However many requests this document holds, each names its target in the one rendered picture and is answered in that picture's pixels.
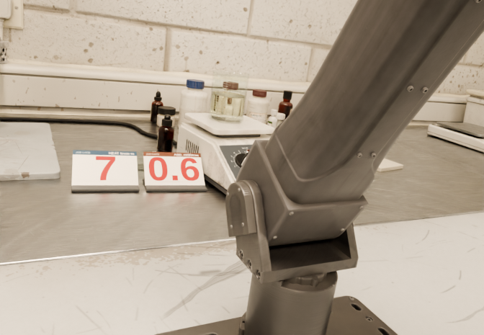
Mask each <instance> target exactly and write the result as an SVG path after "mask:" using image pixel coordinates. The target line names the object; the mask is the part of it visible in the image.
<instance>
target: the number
mask: <svg viewBox="0 0 484 335"><path fill-rule="evenodd" d="M74 181H75V182H136V170H135V156H111V155H79V154H75V162H74Z"/></svg>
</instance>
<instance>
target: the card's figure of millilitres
mask: <svg viewBox="0 0 484 335"><path fill-rule="evenodd" d="M145 162H146V174H147V182H203V181H202V171H201V166H200V158H199V157H177V156H145Z"/></svg>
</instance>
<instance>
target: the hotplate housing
mask: <svg viewBox="0 0 484 335"><path fill-rule="evenodd" d="M270 138H271V136H269V135H266V134H250V135H216V134H213V133H211V132H209V131H207V130H205V129H204V128H201V127H200V126H198V125H196V124H194V123H193V122H182V123H181V125H180V126H179V134H178V142H177V150H176V152H177V153H200V154H201V160H202V170H203V175H204V179H206V180H207V181H208V182H209V183H211V184H212V185H214V186H215V187H217V188H218V189H219V190H220V191H221V192H223V193H224V194H226V193H227V190H228V188H229V186H230V185H231V184H232V183H234V182H236V178H235V177H234V175H233V173H232V171H231V170H230V167H229V165H228V163H227V161H226V160H225V157H224V155H223V153H222V151H221V150H220V146H231V145H251V144H253V143H254V141H255V140H269V139H270Z"/></svg>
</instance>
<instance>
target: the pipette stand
mask: <svg viewBox="0 0 484 335"><path fill-rule="evenodd" d="M402 168H403V165H402V164H398V163H395V162H394V161H390V160H387V159H385V158H384V159H383V160H382V163H381V164H380V166H379V167H378V169H377V171H380V172H382V171H391V170H396V169H402Z"/></svg>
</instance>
